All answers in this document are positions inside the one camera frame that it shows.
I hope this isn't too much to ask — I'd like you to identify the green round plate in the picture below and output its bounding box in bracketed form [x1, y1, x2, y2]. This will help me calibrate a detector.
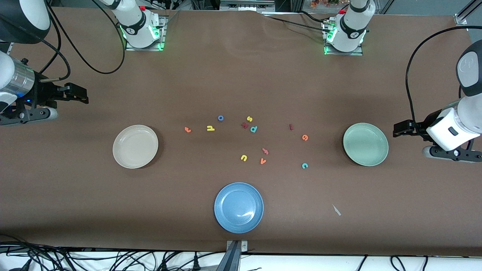
[343, 123, 389, 167]

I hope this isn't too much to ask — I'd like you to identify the beige round plate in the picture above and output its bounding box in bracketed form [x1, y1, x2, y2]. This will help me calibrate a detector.
[113, 125, 159, 169]

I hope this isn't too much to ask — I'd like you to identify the aluminium corner profile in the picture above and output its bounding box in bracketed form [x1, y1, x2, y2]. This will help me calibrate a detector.
[454, 0, 482, 26]

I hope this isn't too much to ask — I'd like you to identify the brown table cover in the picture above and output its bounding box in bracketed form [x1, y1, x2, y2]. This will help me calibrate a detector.
[0, 7, 482, 257]

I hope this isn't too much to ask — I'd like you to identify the blue round plate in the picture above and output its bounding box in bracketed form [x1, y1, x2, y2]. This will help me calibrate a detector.
[214, 182, 264, 234]

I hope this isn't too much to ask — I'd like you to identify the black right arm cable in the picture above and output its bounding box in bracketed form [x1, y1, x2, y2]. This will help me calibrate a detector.
[38, 0, 126, 81]

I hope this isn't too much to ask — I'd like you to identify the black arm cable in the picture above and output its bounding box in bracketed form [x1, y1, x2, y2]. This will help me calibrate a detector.
[38, 0, 126, 81]
[406, 26, 482, 130]

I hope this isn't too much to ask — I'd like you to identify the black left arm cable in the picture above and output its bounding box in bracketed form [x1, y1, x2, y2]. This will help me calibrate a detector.
[406, 26, 482, 130]

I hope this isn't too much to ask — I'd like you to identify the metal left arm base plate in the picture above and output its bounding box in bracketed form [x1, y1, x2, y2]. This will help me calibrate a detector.
[323, 21, 364, 56]

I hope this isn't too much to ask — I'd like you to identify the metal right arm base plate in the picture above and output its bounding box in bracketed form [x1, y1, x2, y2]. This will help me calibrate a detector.
[125, 16, 166, 51]

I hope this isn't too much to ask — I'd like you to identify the black looped floor cable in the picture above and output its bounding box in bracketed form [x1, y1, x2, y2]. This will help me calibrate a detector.
[390, 255, 428, 271]

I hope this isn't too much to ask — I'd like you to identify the black base power cable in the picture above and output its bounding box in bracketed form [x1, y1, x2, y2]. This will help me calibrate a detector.
[264, 11, 332, 34]

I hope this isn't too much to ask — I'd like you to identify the grey metal frame bracket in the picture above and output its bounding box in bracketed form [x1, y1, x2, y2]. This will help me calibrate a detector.
[220, 0, 276, 12]

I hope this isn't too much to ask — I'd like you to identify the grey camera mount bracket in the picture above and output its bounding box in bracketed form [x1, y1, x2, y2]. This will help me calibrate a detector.
[225, 240, 249, 271]

